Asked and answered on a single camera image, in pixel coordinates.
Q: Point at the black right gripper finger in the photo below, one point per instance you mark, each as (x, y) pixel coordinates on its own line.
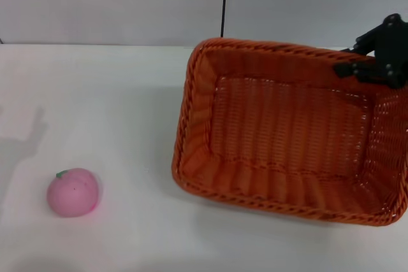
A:
(363, 70)
(366, 41)

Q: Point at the orange woven plastic basket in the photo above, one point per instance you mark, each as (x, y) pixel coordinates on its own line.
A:
(287, 132)

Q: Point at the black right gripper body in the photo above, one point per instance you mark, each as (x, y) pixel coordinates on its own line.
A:
(395, 49)

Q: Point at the pink toy peach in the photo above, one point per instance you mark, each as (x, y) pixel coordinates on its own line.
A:
(73, 194)

